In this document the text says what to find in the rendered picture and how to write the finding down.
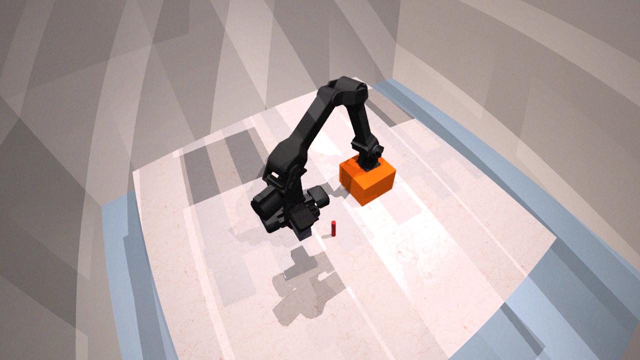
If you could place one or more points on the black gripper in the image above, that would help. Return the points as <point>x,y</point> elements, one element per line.
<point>314,195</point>

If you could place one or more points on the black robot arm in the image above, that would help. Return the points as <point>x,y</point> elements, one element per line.
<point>290,156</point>

